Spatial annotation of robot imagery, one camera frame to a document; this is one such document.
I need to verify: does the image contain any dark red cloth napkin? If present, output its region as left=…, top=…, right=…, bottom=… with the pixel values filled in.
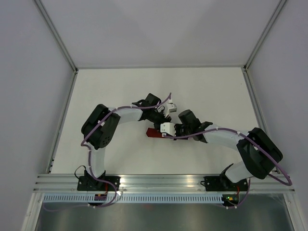
left=146, top=128, right=164, bottom=138

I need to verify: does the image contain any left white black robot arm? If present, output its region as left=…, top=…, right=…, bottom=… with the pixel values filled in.
left=79, top=93, right=177, bottom=191

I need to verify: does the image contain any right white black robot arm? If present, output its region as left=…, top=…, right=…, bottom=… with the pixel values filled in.
left=175, top=110, right=283, bottom=190

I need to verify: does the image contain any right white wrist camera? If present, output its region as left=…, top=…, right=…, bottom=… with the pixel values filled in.
left=160, top=122, right=176, bottom=137

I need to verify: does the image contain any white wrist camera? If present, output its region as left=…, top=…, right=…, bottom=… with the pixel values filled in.
left=160, top=122, right=176, bottom=137
left=164, top=99, right=177, bottom=117

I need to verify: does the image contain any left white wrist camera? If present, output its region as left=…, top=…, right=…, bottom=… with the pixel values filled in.
left=164, top=99, right=177, bottom=117

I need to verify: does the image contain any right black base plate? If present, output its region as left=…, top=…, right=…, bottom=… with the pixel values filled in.
left=203, top=176, right=248, bottom=193

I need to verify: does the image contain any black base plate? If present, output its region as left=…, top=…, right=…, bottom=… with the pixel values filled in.
left=203, top=176, right=248, bottom=193
left=77, top=175, right=121, bottom=192

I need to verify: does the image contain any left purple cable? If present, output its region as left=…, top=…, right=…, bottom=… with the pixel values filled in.
left=43, top=92, right=173, bottom=212

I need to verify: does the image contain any right aluminium side rail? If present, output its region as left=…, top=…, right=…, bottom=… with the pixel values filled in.
left=243, top=67, right=281, bottom=174

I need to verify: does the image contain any aluminium side rail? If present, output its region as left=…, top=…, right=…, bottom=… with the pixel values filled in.
left=243, top=67, right=281, bottom=174
left=44, top=69, right=78, bottom=174

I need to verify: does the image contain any left aluminium side rail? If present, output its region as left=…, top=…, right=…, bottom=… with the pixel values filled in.
left=44, top=69, right=78, bottom=174

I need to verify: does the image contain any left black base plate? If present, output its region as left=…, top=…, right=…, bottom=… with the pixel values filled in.
left=77, top=175, right=121, bottom=192

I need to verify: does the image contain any right aluminium frame post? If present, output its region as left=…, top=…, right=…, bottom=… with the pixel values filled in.
left=242, top=0, right=288, bottom=72

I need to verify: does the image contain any aluminium frame post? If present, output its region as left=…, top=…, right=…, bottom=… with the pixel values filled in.
left=33, top=0, right=78, bottom=73
left=242, top=0, right=288, bottom=72

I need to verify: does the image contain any front aluminium rail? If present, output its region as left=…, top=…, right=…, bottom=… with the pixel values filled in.
left=32, top=174, right=295, bottom=194

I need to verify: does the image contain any white slotted cable duct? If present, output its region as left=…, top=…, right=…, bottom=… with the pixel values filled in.
left=43, top=193, right=223, bottom=204

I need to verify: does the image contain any left aluminium frame post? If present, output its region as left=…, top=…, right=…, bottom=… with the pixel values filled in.
left=33, top=0, right=78, bottom=73

